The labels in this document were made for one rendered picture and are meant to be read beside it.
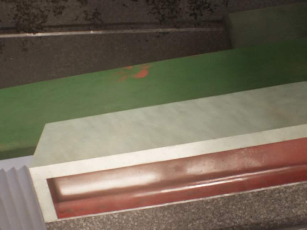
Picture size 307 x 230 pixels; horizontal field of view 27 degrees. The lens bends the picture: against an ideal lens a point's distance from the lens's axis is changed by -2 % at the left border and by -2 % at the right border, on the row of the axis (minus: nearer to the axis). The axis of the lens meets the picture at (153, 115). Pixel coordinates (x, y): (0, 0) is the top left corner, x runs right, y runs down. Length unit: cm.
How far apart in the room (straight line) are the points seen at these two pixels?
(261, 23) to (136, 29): 29
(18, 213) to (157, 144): 16
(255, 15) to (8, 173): 84
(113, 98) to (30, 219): 22
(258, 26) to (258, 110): 65
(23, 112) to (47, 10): 62
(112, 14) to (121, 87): 59
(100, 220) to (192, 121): 14
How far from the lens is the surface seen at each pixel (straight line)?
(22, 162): 67
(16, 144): 77
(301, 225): 70
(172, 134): 65
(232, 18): 139
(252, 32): 128
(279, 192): 66
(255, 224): 69
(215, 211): 66
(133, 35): 145
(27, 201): 67
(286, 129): 63
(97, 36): 146
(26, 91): 94
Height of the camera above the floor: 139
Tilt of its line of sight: 67 degrees down
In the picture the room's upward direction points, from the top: 179 degrees counter-clockwise
